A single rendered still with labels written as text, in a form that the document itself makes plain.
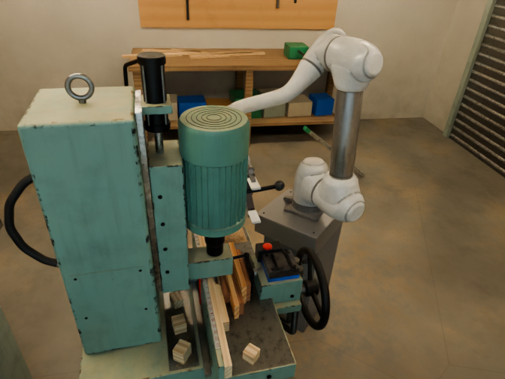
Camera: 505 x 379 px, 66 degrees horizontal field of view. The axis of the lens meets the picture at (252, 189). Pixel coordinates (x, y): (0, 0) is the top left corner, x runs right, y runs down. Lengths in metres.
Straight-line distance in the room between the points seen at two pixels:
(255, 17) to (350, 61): 2.93
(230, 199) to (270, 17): 3.50
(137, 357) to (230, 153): 0.68
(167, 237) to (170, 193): 0.14
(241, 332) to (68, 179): 0.62
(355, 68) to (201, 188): 0.75
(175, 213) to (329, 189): 0.85
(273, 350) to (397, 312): 1.54
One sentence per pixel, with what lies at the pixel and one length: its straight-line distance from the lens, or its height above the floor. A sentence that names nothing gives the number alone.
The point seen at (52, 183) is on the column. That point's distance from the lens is 0.93.
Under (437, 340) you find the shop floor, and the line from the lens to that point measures 2.56.
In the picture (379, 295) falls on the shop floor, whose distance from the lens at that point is 2.66.
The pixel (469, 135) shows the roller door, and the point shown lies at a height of 0.16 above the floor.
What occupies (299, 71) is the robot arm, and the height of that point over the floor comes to 1.41.
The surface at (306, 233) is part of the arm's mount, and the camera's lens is 1.81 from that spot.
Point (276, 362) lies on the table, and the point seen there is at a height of 0.90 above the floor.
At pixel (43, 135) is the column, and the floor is 1.50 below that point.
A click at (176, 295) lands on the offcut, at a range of 1.36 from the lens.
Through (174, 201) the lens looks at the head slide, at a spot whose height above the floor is 1.28.
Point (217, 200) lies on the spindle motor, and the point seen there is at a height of 1.28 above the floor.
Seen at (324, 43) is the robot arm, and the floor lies 1.52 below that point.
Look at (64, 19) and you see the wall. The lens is 4.39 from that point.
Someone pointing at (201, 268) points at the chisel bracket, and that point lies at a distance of 1.19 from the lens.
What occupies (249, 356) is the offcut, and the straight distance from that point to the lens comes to 1.10.
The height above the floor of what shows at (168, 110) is 1.51.
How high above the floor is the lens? 1.84
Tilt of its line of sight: 33 degrees down
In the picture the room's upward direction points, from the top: 3 degrees clockwise
